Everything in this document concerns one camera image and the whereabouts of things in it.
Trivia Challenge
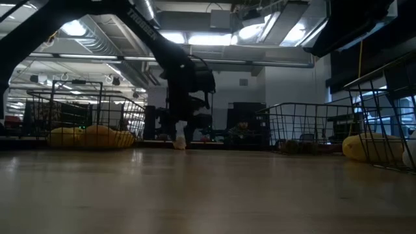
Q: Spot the wire mesh basket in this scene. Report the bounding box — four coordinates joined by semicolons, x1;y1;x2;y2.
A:
27;92;146;150
255;96;380;154
343;50;416;175

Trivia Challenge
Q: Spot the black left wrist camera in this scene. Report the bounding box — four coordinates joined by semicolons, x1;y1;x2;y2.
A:
194;70;217;94

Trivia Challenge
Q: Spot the black upright box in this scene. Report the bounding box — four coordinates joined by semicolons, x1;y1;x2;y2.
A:
144;105;156;140

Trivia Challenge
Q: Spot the dark shelving unit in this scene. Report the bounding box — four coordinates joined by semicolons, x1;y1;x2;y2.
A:
22;100;94;136

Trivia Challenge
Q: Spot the yellow lemon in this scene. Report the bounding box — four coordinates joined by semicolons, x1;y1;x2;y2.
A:
112;129;136;148
47;126;86;148

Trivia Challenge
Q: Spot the grey ceiling box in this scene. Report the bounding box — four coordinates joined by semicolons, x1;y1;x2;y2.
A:
209;9;233;31

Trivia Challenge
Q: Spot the silver spiral ventilation duct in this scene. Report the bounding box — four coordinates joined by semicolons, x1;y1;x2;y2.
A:
42;14;121;56

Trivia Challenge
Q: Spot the yellow hanging cord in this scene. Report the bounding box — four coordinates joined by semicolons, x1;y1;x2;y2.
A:
356;40;365;82

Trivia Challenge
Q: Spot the black cabinet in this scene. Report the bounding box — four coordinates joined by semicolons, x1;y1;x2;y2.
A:
226;101;268;150

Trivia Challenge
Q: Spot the long grey ceiling pipe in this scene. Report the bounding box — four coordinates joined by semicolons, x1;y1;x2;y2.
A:
29;51;315;68

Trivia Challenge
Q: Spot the silver angled duct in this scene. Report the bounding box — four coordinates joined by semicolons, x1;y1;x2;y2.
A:
232;0;329;48

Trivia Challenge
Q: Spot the person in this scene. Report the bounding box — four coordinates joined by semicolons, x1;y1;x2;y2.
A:
229;120;253;139

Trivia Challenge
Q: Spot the white garlic bulb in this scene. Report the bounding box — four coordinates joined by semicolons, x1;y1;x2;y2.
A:
174;121;189;151

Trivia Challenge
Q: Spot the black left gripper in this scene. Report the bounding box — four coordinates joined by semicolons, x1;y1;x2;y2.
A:
166;62;213;144

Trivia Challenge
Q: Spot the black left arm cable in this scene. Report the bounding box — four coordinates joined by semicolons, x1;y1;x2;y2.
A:
188;54;218;110

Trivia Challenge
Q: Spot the orange mango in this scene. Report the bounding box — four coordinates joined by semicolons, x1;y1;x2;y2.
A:
77;124;115;149

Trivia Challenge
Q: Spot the bright ceiling light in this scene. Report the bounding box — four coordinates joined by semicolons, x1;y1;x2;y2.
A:
161;31;186;45
188;33;233;46

